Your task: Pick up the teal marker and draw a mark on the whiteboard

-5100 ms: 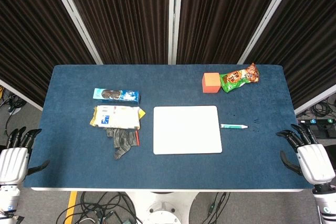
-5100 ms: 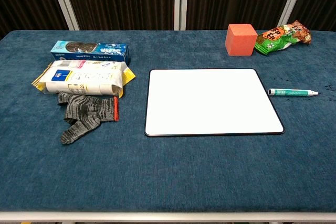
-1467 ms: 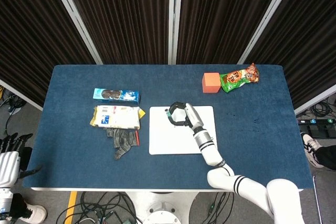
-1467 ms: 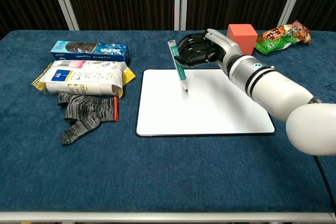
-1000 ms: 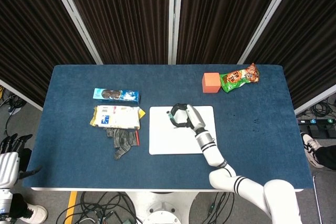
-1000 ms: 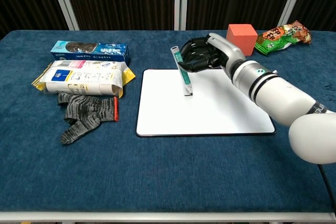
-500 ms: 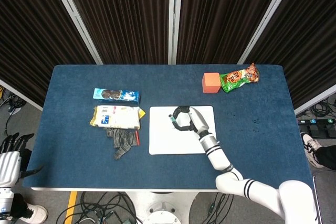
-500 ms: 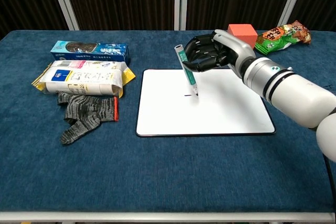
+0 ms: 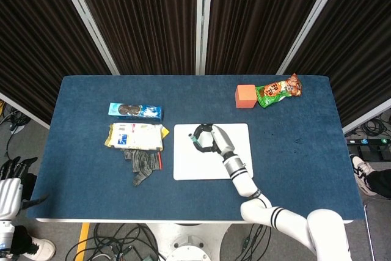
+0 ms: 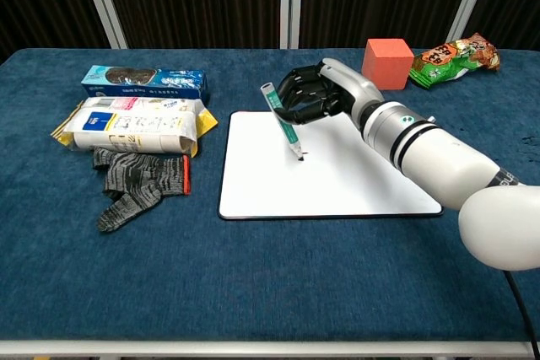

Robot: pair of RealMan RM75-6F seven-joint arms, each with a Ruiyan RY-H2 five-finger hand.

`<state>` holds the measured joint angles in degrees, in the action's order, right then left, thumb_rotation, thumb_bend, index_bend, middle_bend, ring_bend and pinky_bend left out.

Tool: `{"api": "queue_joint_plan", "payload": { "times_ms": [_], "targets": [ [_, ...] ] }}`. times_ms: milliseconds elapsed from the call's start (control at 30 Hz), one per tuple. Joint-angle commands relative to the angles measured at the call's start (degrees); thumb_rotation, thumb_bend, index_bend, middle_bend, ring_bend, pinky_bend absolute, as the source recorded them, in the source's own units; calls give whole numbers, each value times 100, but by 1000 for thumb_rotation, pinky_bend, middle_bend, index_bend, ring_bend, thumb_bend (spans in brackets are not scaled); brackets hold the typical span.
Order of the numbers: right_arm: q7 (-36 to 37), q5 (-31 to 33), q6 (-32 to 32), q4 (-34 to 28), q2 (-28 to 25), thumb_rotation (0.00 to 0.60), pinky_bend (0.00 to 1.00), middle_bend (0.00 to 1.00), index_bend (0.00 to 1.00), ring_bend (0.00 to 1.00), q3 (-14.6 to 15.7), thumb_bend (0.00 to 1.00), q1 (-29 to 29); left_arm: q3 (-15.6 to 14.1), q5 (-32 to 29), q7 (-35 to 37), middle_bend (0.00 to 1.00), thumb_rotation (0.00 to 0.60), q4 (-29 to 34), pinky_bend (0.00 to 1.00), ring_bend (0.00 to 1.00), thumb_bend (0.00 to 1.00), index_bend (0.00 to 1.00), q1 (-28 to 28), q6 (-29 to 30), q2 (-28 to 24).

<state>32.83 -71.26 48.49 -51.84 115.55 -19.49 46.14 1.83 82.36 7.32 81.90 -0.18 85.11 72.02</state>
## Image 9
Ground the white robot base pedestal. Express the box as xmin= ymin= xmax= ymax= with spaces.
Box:
xmin=145 ymin=222 xmax=233 ymax=261

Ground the black cable green connector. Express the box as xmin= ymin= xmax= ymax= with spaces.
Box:
xmin=238 ymin=223 xmax=273 ymax=261

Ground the white partition post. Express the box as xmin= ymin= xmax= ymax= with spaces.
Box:
xmin=54 ymin=0 xmax=120 ymax=76
xmin=196 ymin=0 xmax=214 ymax=76
xmin=276 ymin=0 xmax=349 ymax=76

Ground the black cable tangle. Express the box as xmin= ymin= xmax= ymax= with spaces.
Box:
xmin=345 ymin=113 xmax=391 ymax=139
xmin=0 ymin=101 xmax=30 ymax=135

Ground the black trouser leg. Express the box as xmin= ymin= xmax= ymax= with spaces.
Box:
xmin=365 ymin=169 xmax=391 ymax=200

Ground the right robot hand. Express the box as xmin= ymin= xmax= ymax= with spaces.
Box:
xmin=190 ymin=123 xmax=236 ymax=160

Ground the black power strip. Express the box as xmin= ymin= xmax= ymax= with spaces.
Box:
xmin=346 ymin=138 xmax=391 ymax=146

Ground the orange foam cube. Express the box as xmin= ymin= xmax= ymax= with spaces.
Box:
xmin=235 ymin=84 xmax=257 ymax=109

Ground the blue cookie box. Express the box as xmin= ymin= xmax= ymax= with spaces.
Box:
xmin=108 ymin=102 xmax=164 ymax=121

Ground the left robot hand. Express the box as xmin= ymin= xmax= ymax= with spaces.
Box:
xmin=0 ymin=156 xmax=50 ymax=221

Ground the white yellow snack package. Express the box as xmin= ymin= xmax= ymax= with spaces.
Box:
xmin=103 ymin=122 xmax=170 ymax=152

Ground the grey striped sock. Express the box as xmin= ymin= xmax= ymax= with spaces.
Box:
xmin=122 ymin=149 xmax=163 ymax=187

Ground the white rectangular board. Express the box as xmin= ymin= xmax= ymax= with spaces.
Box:
xmin=173 ymin=123 xmax=254 ymax=181

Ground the blue table cloth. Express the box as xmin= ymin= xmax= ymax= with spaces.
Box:
xmin=26 ymin=74 xmax=366 ymax=221

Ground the green orange snack bag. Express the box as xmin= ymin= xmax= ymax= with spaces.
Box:
xmin=255 ymin=73 xmax=303 ymax=109

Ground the black floor cable bundle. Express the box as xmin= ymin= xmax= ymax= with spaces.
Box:
xmin=90 ymin=222 xmax=162 ymax=261

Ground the white black sneaker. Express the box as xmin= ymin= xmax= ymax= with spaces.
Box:
xmin=349 ymin=153 xmax=379 ymax=197

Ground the green white marker pen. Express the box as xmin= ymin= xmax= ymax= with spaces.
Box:
xmin=188 ymin=133 xmax=201 ymax=149

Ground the white shoe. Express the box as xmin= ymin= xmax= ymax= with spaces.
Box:
xmin=23 ymin=236 xmax=57 ymax=261

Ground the white partition bottom rail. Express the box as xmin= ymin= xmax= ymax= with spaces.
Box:
xmin=342 ymin=98 xmax=391 ymax=135
xmin=0 ymin=92 xmax=51 ymax=130

